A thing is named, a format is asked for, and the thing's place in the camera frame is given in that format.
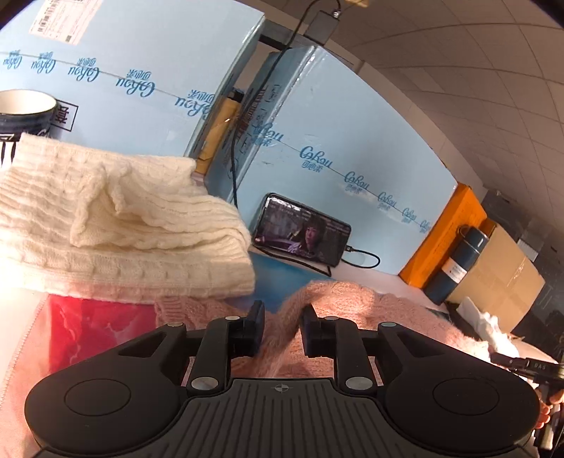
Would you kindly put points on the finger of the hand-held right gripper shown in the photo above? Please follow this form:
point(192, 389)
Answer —
point(511, 361)

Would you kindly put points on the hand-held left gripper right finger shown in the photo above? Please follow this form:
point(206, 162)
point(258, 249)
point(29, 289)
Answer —
point(308, 335)

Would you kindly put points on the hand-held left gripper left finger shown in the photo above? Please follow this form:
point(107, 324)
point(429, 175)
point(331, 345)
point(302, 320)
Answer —
point(257, 329)

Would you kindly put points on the pink fuzzy sweater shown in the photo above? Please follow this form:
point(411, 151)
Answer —
point(352, 300)

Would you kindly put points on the person's right hand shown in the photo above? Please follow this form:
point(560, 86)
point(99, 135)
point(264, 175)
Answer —
point(550, 409)

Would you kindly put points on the blue mat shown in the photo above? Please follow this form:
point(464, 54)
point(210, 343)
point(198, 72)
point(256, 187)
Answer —
point(277, 282)

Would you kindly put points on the brown cardboard box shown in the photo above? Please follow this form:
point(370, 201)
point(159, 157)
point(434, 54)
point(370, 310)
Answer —
point(506, 282)

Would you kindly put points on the black smartphone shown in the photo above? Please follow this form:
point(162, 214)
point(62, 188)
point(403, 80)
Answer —
point(304, 231)

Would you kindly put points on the dark blue cylinder flask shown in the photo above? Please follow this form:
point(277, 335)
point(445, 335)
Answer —
point(458, 264)

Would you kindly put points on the orange box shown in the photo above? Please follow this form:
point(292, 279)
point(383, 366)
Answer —
point(440, 238)

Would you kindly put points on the red plastic pack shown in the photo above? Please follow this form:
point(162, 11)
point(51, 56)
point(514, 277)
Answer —
point(97, 321)

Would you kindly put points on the yellow package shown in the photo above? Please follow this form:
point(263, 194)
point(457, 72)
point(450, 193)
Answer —
point(216, 141)

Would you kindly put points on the small light blue carton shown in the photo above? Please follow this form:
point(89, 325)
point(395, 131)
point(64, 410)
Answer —
point(330, 110)

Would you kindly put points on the pink cloth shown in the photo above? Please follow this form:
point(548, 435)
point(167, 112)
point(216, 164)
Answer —
point(21, 352)

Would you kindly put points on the large light blue carton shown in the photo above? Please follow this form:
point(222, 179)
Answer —
point(132, 53)

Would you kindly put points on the black power adapter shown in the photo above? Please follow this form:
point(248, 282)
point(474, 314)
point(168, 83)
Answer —
point(321, 26)

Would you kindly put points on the dark blue mug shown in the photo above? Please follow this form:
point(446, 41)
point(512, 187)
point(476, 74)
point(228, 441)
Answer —
point(26, 110)

